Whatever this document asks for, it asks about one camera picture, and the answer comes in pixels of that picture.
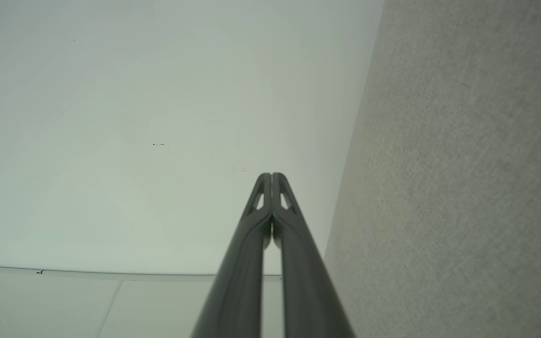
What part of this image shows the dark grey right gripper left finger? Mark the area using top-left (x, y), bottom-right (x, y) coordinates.
top-left (191, 173), bottom-right (272, 338)

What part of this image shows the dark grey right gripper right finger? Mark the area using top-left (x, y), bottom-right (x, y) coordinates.
top-left (272, 172), bottom-right (356, 338)

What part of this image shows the pale grey wall baseboard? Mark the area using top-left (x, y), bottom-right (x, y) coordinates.
top-left (0, 265), bottom-right (283, 283)

